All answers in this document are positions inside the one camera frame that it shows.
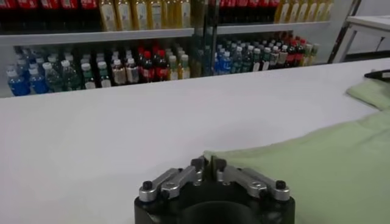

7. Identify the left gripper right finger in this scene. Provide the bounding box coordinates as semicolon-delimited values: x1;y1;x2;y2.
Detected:
211;155;291;202

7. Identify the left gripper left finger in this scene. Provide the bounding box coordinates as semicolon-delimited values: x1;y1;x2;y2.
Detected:
138;156;210;203

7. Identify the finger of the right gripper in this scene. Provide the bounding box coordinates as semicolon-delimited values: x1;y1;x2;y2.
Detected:
364;69;390;82

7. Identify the light green t-shirt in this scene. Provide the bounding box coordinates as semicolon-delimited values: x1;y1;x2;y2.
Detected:
203;77;390;224

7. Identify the white side table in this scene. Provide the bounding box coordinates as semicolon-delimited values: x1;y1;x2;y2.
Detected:
331;15;390;64

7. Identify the small yellow juice bottle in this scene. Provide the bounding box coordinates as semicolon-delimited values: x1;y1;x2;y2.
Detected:
178;54;191;80
303;44;313;66
168;55;179;81

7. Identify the small red cap cola bottle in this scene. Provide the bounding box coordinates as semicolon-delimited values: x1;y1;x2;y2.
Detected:
286;41;297;68
140;51;155;83
155;50;170;82
295;38;306;67

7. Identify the small brown tea bottle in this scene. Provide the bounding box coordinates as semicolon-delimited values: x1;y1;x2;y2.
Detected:
278;44;289;68
270;45;280;69
125;57;140;85
111;59;127;86

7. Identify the small green tinted bottle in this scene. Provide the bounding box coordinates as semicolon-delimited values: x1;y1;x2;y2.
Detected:
60;60;82;91
80;63;97;89
261;47;272;71
97;61;112;88
242;45;254;73
231;46;243;74
252;47;262;72
42;62;64;92

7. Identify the small blue water bottle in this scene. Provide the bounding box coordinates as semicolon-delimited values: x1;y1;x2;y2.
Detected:
221;51;233;75
213;51;223;75
6;68;30;97
27;67;49;94

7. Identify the white shelf with bottles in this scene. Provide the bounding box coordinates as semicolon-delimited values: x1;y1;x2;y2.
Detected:
207;0;363;75

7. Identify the glass drinks display cabinet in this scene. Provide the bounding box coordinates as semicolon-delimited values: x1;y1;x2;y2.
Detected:
0;0;211;98

